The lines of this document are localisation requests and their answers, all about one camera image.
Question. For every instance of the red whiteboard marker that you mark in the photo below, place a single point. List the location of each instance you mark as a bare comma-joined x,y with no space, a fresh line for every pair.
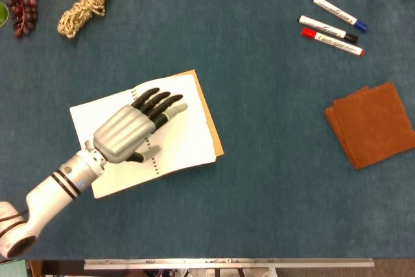
334,43

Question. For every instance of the bunch of purple grapes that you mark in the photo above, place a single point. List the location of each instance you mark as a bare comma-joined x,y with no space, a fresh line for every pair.
22,4

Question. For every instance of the aluminium table edge rail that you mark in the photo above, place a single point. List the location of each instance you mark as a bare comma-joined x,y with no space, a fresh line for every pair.
227,262

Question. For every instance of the teal box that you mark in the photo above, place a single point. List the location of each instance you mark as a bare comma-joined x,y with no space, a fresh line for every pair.
13,269

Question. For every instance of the folded orange cloth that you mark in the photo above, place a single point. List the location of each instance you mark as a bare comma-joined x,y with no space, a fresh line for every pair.
373,124

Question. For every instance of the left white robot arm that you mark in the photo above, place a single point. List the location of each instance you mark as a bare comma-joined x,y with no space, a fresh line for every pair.
52,192

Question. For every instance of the black whiteboard marker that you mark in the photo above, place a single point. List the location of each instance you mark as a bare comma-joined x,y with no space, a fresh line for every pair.
324,27

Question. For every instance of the blue felt table cover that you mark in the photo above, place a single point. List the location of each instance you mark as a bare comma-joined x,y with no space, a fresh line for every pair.
259,192

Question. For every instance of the blue whiteboard marker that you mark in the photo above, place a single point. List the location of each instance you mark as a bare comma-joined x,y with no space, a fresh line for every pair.
334,11

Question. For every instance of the spiral notebook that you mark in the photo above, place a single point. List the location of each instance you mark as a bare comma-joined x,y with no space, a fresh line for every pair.
188,140

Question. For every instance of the green plastic cone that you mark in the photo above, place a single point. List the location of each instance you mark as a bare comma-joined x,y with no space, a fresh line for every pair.
2,14

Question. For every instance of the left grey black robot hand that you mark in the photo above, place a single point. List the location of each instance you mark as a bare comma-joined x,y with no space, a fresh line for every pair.
123,134

